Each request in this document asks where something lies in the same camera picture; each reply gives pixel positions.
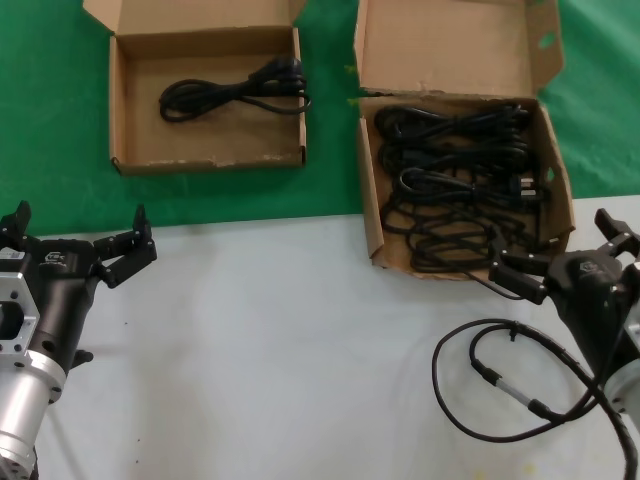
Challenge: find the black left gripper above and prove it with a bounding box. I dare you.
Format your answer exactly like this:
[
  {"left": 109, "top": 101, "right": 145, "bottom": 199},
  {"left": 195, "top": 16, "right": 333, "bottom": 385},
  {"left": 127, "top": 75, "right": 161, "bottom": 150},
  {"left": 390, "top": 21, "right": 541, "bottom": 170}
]
[{"left": 0, "top": 200, "right": 160, "bottom": 370}]

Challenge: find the torn brown cardboard box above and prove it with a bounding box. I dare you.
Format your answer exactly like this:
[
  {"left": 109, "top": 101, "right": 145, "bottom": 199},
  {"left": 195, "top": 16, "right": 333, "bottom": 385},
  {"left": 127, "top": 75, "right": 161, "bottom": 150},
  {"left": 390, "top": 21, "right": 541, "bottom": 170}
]
[{"left": 352, "top": 0, "right": 576, "bottom": 282}]

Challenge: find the robot cable with silver connector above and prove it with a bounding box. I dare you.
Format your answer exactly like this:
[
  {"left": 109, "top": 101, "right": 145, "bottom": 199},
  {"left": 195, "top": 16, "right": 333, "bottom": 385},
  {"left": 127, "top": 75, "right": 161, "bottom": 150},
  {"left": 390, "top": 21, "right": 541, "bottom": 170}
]
[{"left": 432, "top": 319, "right": 640, "bottom": 480}]

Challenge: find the shallow brown cardboard box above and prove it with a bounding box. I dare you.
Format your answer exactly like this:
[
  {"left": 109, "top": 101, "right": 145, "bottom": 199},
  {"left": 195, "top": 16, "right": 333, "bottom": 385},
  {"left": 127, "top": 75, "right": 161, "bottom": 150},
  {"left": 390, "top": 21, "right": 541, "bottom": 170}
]
[{"left": 82, "top": 0, "right": 309, "bottom": 176}]

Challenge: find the green cloth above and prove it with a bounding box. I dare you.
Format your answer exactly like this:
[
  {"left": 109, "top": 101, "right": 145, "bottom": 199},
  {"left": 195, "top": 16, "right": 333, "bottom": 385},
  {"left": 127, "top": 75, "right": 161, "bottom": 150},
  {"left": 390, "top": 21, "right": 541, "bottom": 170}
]
[{"left": 0, "top": 0, "right": 640, "bottom": 237}]

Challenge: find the silver left wrist bracket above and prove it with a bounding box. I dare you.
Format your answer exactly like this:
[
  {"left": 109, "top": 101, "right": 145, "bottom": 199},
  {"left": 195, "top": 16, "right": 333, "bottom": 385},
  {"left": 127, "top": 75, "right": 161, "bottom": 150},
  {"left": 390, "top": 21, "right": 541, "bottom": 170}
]
[{"left": 0, "top": 271, "right": 42, "bottom": 372}]

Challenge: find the black power cable with plug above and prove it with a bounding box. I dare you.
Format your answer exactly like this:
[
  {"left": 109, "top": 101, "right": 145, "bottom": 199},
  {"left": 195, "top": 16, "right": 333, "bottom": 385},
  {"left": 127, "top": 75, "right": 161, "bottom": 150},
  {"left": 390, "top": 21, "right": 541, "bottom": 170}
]
[{"left": 399, "top": 167, "right": 554, "bottom": 204}]

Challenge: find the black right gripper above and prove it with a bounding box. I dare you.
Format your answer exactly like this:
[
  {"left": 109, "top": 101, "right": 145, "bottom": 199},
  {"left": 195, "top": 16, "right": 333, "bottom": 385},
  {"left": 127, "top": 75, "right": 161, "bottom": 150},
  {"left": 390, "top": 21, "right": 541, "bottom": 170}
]
[{"left": 488, "top": 208, "right": 640, "bottom": 387}]

